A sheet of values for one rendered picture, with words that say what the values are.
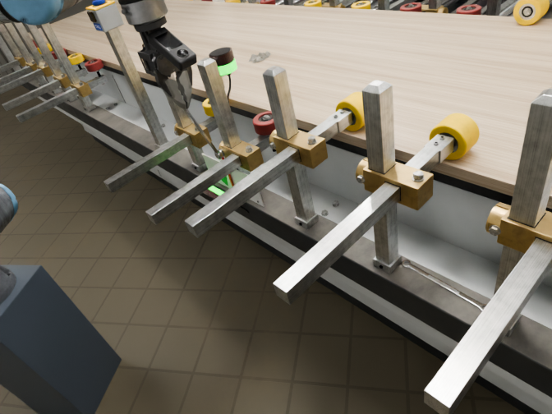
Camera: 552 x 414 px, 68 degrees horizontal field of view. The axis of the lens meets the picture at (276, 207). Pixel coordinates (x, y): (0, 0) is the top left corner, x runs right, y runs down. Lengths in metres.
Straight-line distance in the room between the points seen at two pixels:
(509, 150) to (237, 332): 1.26
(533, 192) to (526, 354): 0.33
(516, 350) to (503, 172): 0.32
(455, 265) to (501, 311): 0.50
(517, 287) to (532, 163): 0.16
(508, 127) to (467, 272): 0.34
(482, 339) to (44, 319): 1.36
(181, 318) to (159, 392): 0.33
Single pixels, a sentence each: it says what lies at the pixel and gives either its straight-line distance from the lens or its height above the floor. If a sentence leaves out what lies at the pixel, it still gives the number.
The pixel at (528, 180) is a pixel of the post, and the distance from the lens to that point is 0.64.
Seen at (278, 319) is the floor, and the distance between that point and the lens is 1.78.
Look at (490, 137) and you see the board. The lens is 0.99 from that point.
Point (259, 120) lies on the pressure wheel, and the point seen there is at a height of 0.90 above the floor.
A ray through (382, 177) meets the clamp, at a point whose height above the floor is 0.97.
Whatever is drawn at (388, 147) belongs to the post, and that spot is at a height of 1.02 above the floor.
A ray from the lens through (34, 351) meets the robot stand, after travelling 1.60.
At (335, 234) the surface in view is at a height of 0.96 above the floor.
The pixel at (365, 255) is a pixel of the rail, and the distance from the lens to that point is 0.99.
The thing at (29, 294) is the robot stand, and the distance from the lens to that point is 1.55.
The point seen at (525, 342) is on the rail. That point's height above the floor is 0.70.
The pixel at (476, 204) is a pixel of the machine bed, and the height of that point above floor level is 0.77.
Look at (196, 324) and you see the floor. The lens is 1.89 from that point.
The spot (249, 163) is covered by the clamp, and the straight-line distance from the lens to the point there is 1.10.
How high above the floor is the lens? 1.43
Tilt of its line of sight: 39 degrees down
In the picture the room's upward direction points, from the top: 16 degrees counter-clockwise
